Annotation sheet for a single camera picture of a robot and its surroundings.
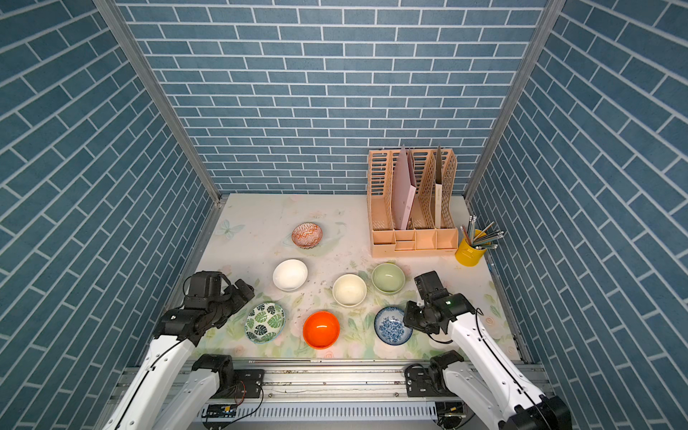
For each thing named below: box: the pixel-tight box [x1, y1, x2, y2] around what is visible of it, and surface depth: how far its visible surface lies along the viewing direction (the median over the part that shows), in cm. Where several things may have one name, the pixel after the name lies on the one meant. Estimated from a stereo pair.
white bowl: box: [272, 258, 309, 293], surface depth 95 cm
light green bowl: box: [370, 262, 406, 295], surface depth 94 cm
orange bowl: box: [302, 310, 341, 350], surface depth 82 cm
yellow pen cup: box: [455, 237, 488, 267], surface depth 96 cm
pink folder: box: [392, 145, 417, 231], surface depth 99 cm
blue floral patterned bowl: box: [373, 306, 413, 346], surface depth 85 cm
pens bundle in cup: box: [459, 215, 505, 250], surface depth 96 cm
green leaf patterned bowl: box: [244, 301, 286, 344], surface depth 84 cm
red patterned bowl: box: [292, 222, 324, 250], surface depth 107 cm
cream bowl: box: [332, 273, 368, 309], surface depth 91 cm
